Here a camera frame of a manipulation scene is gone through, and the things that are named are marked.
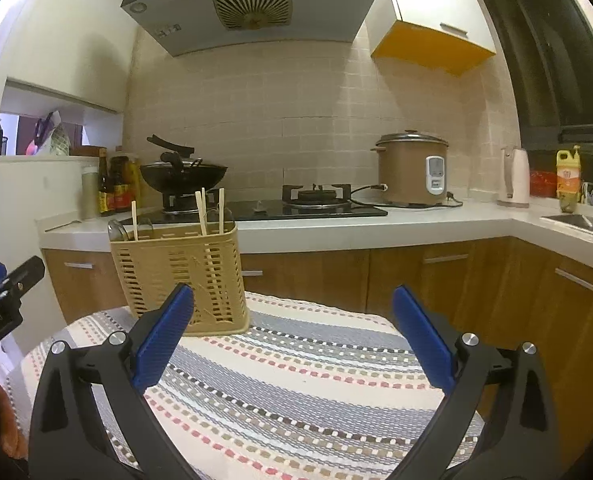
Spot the sauce bottles group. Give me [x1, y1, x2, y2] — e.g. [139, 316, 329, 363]
[80, 145, 140, 219]

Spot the brown rice cooker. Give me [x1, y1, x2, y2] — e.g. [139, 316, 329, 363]
[372, 130, 448, 206]

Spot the striped woven table mat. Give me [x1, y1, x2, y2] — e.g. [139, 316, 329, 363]
[6, 288, 487, 480]

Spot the dark window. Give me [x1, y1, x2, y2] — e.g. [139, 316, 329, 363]
[484, 0, 593, 185]

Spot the yellow oil bottle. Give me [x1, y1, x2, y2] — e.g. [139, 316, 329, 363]
[555, 145, 581, 214]

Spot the white electric kettle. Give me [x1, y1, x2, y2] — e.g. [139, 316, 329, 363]
[497, 146, 529, 208]

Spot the grey range hood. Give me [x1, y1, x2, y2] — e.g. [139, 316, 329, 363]
[121, 0, 374, 56]

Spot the wooden chopstick short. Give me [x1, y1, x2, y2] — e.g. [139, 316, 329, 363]
[201, 188, 208, 235]

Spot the black gas stove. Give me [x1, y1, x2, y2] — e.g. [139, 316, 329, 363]
[138, 184, 387, 226]

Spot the person's left hand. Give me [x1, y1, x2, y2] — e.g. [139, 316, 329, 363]
[0, 385, 28, 460]

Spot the black wok with lid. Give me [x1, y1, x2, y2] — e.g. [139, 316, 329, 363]
[140, 134, 228, 195]

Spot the steel sink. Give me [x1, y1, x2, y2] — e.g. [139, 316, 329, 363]
[543, 214, 593, 235]

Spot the beige plastic utensil basket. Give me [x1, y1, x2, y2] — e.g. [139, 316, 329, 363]
[110, 221, 250, 336]

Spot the white yellow wall cabinet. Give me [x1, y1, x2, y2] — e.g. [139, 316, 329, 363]
[365, 0, 496, 76]

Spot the clear grey spoon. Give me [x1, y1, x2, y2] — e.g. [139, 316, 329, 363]
[106, 219, 129, 242]

